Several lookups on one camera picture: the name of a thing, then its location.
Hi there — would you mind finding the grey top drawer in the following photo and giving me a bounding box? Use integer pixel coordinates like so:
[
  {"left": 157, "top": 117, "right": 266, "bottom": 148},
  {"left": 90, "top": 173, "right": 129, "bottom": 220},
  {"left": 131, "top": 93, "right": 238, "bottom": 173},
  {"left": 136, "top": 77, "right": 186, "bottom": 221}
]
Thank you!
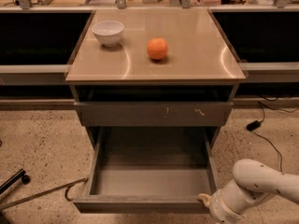
[{"left": 74, "top": 102, "right": 233, "bottom": 127}]

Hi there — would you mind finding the grey drawer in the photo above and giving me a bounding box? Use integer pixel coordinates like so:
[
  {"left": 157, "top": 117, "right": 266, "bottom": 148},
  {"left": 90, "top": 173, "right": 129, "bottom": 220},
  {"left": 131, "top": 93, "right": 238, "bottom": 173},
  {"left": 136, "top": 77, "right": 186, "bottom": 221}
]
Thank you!
[
  {"left": 74, "top": 127, "right": 217, "bottom": 214},
  {"left": 74, "top": 102, "right": 233, "bottom": 127}
]

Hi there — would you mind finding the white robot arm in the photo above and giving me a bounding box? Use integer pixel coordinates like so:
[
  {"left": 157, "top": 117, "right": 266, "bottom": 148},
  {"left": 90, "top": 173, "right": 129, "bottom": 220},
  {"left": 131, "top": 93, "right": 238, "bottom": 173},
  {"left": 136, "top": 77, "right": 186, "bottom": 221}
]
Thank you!
[{"left": 198, "top": 159, "right": 299, "bottom": 224}]

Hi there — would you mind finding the metal rod with hook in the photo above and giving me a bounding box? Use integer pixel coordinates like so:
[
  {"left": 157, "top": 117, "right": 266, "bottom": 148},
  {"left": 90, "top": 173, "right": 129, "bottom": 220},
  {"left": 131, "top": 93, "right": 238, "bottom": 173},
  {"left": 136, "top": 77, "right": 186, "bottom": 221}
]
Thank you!
[{"left": 0, "top": 177, "right": 89, "bottom": 211}]

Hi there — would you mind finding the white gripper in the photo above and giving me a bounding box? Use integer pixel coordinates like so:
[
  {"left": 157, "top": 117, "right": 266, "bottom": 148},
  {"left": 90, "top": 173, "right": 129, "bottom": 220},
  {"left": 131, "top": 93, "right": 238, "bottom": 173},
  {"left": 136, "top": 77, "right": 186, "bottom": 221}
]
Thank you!
[{"left": 198, "top": 189, "right": 247, "bottom": 224}]

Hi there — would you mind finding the orange fruit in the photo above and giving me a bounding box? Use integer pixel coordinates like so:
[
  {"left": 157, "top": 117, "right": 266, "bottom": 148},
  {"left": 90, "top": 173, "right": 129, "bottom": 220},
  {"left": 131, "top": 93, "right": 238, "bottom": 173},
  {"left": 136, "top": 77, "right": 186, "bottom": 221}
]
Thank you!
[{"left": 147, "top": 37, "right": 168, "bottom": 60}]

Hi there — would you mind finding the black power adapter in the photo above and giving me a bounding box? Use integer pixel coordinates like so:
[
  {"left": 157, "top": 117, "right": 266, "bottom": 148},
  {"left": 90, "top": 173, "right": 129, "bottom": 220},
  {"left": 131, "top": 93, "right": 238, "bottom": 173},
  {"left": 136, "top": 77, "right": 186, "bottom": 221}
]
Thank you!
[{"left": 247, "top": 120, "right": 261, "bottom": 132}]

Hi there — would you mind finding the white ceramic bowl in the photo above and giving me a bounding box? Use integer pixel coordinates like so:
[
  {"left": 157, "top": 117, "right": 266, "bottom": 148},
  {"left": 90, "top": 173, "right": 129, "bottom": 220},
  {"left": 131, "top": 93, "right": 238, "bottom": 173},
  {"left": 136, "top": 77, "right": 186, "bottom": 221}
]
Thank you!
[{"left": 92, "top": 21, "right": 124, "bottom": 47}]

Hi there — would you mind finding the black floor cable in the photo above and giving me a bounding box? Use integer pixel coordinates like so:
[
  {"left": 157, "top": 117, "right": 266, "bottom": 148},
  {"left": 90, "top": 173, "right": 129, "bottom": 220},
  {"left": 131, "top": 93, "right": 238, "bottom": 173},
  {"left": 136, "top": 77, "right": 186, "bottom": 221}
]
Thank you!
[{"left": 251, "top": 94, "right": 299, "bottom": 173}]

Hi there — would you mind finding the black chair leg with caster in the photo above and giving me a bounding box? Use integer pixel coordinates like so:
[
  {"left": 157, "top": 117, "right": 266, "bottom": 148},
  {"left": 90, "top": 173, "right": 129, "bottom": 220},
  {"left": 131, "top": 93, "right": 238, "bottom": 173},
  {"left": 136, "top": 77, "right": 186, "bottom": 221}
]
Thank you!
[{"left": 0, "top": 169, "right": 31, "bottom": 194}]

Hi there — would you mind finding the grey drawer cabinet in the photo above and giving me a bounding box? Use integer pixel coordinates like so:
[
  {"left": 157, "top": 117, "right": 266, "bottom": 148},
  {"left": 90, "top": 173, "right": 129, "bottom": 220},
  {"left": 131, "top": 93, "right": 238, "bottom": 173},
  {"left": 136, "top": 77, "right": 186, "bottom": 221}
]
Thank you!
[{"left": 66, "top": 7, "right": 245, "bottom": 142}]

